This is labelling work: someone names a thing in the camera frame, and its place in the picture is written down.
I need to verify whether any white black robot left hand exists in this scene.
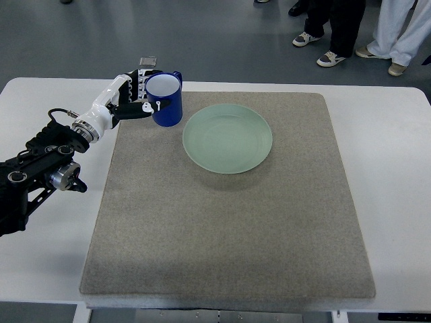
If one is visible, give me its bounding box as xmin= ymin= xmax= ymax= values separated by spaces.
xmin=72 ymin=69 xmax=157 ymax=143

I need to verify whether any blue enamel mug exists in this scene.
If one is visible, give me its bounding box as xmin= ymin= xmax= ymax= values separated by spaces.
xmin=145 ymin=71 xmax=183 ymax=127

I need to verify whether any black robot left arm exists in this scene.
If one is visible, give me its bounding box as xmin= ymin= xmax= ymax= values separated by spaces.
xmin=1 ymin=108 xmax=90 ymax=236

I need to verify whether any upper floor socket plate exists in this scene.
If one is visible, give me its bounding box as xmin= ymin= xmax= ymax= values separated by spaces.
xmin=139 ymin=57 xmax=157 ymax=69

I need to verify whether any pale green plate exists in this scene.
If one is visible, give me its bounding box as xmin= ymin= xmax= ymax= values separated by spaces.
xmin=183 ymin=104 xmax=273 ymax=174

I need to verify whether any beige felt mat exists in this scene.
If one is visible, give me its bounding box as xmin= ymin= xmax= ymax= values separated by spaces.
xmin=80 ymin=92 xmax=375 ymax=311

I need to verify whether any person in black trousers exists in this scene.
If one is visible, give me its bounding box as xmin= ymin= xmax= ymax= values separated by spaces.
xmin=292 ymin=0 xmax=366 ymax=67

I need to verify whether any person in white trousers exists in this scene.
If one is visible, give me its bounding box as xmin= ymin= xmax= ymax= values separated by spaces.
xmin=355 ymin=0 xmax=430 ymax=77

